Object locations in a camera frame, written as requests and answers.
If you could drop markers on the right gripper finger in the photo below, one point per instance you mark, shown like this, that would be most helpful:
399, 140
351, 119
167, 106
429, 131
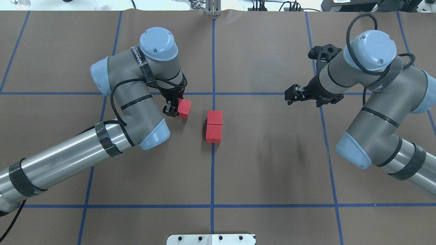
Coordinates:
293, 99

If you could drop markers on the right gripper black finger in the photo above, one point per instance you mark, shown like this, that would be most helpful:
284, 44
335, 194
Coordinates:
295, 92

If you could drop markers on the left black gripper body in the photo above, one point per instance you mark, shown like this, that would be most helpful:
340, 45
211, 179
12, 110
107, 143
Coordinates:
169, 109

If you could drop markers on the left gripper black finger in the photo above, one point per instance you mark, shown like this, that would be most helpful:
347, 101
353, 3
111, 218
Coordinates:
170, 110

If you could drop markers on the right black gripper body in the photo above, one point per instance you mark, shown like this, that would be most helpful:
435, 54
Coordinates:
315, 90

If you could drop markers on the red block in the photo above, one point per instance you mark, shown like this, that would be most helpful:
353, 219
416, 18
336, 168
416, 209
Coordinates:
214, 117
213, 133
184, 107

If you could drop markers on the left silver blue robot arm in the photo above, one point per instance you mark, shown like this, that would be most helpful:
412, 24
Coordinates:
143, 84

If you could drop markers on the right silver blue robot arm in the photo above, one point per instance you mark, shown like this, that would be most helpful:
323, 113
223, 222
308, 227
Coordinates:
397, 90

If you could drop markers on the black box with label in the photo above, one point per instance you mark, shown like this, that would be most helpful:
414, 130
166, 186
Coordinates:
348, 5

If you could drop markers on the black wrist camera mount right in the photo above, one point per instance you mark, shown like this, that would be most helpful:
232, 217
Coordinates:
323, 55

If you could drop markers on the aluminium frame post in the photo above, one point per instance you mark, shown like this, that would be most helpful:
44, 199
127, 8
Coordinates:
212, 7

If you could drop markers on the white camera stand post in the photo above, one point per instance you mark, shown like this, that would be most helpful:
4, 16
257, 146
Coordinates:
211, 239

